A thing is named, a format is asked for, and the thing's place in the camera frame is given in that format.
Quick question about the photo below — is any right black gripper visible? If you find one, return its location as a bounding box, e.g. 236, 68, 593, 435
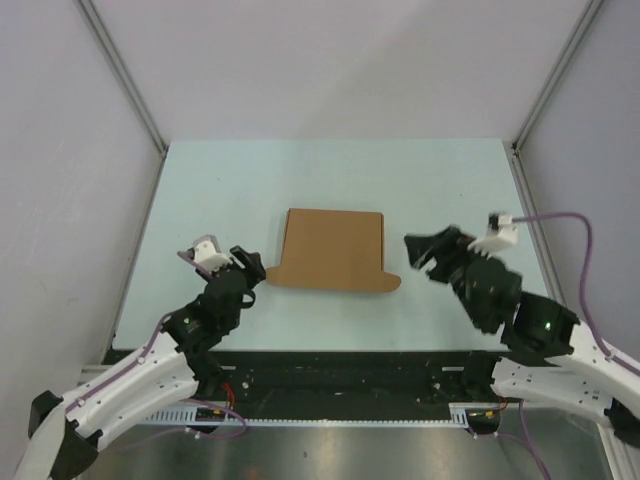
397, 228, 487, 332

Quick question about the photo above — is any brown cardboard box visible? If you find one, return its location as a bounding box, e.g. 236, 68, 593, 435
267, 208, 401, 294

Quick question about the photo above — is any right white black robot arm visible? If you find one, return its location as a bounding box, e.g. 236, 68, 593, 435
404, 214, 639, 447

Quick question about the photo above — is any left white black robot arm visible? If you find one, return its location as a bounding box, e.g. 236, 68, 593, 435
14, 236, 266, 479

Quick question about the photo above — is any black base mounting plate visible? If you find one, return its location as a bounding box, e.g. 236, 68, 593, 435
102, 349, 584, 404

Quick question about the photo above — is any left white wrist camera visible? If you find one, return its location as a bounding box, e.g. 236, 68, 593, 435
187, 235, 232, 274

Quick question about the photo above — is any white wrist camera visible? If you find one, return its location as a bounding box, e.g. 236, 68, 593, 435
187, 235, 232, 274
468, 212, 518, 255

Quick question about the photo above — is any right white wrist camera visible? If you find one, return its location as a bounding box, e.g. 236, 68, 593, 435
468, 212, 518, 255

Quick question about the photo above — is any right aluminium frame post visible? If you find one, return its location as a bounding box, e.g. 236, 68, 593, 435
509, 0, 606, 151

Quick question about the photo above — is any aluminium frame post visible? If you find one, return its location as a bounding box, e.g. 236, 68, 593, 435
509, 0, 606, 151
74, 0, 169, 154

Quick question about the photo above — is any grey slotted cable duct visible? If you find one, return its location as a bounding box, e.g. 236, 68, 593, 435
140, 403, 505, 429

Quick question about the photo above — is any left aluminium frame post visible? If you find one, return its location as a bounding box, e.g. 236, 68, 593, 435
74, 0, 169, 154

